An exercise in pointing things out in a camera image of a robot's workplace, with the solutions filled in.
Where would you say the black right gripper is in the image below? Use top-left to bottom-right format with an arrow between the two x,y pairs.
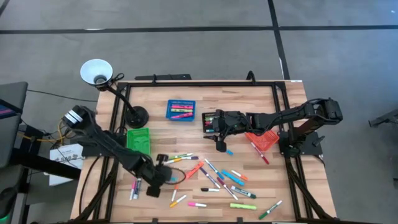
203,108 -> 249,153

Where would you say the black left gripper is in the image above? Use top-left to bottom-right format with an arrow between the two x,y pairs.
139,154 -> 173,198

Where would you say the thin light green marker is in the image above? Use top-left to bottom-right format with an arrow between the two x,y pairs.
166,152 -> 193,161

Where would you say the thin blue marker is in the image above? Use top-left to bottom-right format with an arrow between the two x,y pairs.
204,158 -> 225,180

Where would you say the orange highlighter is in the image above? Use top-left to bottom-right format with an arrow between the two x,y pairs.
185,161 -> 205,180

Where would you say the green plastic basket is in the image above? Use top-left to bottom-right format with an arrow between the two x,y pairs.
126,127 -> 151,156

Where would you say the thin purple marker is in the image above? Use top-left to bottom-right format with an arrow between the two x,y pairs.
200,167 -> 221,189

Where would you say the thin red marker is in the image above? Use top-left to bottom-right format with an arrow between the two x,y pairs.
250,142 -> 270,166

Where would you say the orange plastic basket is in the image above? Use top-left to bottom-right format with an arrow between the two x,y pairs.
244,129 -> 280,152

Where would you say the thin maroon marker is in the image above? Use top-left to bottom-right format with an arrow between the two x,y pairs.
216,177 -> 239,201

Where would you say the blue plastic basket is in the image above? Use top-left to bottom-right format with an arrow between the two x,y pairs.
165,99 -> 197,122

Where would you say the thin dark green marker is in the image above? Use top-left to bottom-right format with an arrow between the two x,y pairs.
258,200 -> 283,220

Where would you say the black plastic basket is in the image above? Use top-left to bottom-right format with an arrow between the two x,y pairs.
201,111 -> 218,134

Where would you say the black power strip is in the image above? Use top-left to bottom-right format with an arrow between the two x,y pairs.
134,73 -> 193,81

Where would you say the white printed paper sheet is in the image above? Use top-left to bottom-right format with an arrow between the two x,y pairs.
49,143 -> 85,187

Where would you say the black desk lamp white shade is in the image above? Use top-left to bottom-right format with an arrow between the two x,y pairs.
80,58 -> 150,129

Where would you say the black device with light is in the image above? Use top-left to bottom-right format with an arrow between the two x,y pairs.
0,186 -> 18,224

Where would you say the dark screen device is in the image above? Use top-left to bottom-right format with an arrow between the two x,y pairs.
0,98 -> 23,121

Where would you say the black stand leg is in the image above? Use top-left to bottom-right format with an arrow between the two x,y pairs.
368,108 -> 398,128

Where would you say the black left wrist camera cable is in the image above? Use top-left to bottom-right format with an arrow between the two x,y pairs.
169,167 -> 187,185

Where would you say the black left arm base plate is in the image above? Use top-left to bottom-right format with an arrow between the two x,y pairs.
81,141 -> 125,157

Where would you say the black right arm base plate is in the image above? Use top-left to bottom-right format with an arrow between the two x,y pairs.
277,130 -> 324,156

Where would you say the yellow cable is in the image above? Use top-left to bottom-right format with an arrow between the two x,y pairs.
18,126 -> 77,144

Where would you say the black side table frame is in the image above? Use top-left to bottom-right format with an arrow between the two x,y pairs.
12,123 -> 82,187

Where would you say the black floor cable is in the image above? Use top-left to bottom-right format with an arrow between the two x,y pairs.
27,89 -> 99,103

